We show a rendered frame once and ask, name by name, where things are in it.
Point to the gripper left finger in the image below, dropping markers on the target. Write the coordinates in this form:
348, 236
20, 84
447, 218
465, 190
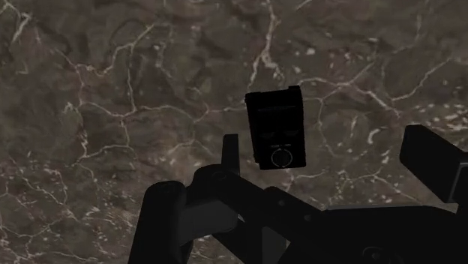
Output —
219, 190

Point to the black remote control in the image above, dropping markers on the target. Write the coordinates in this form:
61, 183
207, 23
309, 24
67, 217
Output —
276, 128

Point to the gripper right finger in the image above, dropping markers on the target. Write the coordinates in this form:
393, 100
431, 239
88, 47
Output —
431, 161

